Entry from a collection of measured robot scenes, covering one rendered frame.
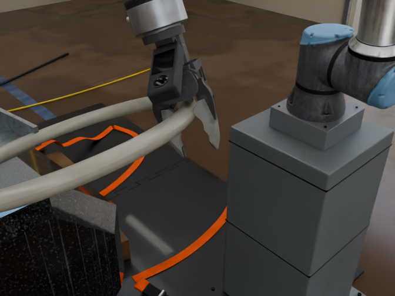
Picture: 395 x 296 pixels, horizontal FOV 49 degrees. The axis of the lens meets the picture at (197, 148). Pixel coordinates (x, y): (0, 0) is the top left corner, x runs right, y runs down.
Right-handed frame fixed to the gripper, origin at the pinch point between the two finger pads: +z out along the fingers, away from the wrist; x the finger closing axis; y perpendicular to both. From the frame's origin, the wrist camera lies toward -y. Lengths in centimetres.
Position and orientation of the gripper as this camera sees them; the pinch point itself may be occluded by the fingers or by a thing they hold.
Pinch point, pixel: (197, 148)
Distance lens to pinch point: 73.5
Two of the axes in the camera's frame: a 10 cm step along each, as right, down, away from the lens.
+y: 1.8, -3.4, 9.2
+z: 3.0, 9.1, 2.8
